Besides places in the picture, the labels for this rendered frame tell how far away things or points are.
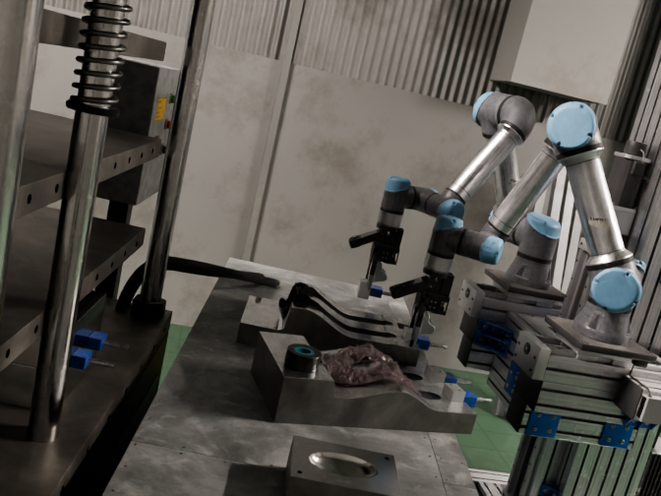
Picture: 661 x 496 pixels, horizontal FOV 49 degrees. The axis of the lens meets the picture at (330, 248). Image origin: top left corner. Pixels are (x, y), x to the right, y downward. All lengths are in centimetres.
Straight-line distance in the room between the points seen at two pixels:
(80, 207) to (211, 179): 286
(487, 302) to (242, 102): 212
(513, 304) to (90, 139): 162
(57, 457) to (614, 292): 131
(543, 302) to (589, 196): 71
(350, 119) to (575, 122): 241
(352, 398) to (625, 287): 73
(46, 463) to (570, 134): 137
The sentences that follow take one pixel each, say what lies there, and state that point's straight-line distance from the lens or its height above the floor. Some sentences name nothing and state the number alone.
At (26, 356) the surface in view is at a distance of 154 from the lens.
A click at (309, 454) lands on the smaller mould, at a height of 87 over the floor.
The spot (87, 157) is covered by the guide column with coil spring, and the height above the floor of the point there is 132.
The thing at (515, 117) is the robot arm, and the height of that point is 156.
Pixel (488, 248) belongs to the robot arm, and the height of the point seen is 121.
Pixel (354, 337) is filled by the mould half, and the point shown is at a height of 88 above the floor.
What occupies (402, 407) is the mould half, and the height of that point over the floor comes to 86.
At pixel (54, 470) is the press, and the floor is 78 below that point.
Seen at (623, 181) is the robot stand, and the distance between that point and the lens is 230.
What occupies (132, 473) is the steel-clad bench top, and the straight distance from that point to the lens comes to 138.
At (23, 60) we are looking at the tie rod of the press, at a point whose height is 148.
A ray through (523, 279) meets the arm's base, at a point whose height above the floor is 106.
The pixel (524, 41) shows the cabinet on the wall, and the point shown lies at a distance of 411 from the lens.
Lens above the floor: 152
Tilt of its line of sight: 12 degrees down
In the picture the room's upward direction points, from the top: 13 degrees clockwise
